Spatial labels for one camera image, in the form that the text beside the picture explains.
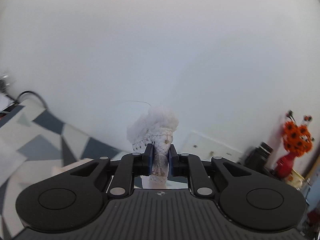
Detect cream floral mug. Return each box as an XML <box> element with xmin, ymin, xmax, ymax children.
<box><xmin>285</xmin><ymin>170</ymin><xmax>304</xmax><ymax>189</ymax></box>

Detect white wall socket panel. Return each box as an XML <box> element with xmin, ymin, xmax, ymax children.
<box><xmin>178</xmin><ymin>132</ymin><xmax>243</xmax><ymax>163</ymax></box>

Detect black power cable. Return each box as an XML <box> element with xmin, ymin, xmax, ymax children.
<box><xmin>16</xmin><ymin>90</ymin><xmax>48</xmax><ymax>110</ymax></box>

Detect black thermos bottle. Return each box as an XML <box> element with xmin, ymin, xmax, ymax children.
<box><xmin>243</xmin><ymin>142</ymin><xmax>273</xmax><ymax>172</ymax></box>

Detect cream sweater with fur cuffs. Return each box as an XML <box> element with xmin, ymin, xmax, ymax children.
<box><xmin>126</xmin><ymin>106</ymin><xmax>179</xmax><ymax>190</ymax></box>

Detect orange artificial flowers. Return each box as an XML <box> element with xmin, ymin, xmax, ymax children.
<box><xmin>281</xmin><ymin>110</ymin><xmax>315</xmax><ymax>157</ymax></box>

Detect geometric patterned bed sheet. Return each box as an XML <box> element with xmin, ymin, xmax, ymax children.
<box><xmin>1</xmin><ymin>100</ymin><xmax>123</xmax><ymax>239</ymax></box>

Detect black bedside cabinet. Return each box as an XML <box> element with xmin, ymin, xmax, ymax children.
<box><xmin>237</xmin><ymin>156</ymin><xmax>285</xmax><ymax>183</ymax></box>

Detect red vase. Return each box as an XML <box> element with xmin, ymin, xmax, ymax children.
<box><xmin>274</xmin><ymin>152</ymin><xmax>296</xmax><ymax>179</ymax></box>

